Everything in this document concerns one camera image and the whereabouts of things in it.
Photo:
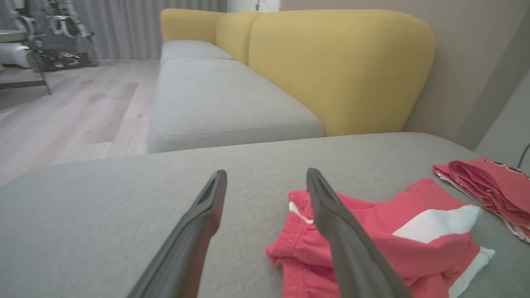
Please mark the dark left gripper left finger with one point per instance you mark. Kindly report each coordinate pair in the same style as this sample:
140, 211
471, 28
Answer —
190, 248

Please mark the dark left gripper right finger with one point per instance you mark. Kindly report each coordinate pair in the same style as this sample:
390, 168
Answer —
352, 256

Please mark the red white-trimmed basketball shorts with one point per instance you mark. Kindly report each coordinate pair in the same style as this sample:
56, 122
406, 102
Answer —
430, 256

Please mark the red basketball jersey shirt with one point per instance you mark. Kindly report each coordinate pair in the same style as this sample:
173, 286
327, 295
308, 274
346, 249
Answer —
492, 186

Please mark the grey and yellow sofa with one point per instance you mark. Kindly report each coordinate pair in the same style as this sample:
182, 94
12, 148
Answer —
103, 215

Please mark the grey back cushion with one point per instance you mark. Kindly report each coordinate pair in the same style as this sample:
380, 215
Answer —
223, 107

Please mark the wide yellow sofa backrest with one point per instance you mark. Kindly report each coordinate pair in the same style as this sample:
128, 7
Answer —
343, 70

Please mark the grey upholstered side panel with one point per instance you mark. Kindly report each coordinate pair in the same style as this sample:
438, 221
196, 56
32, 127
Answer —
507, 136

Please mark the short grey sofa seat cushion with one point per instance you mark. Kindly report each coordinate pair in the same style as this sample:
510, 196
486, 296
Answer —
190, 49

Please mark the narrow yellow sofa backrest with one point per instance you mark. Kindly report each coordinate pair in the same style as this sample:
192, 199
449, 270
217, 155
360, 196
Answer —
234, 37

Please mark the yellow sofa end backrest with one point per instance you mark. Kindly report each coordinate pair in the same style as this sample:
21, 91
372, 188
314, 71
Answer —
186, 25

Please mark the grey pleated curtain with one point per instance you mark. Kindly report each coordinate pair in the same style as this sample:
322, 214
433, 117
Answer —
136, 29

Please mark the table with dark metal legs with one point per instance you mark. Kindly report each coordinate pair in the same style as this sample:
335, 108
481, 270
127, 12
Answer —
20, 85

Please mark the grey machine with cluttered base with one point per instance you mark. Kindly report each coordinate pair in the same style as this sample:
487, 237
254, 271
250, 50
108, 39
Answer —
58, 37

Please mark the white roll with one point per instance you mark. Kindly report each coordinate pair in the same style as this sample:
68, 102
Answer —
14, 56

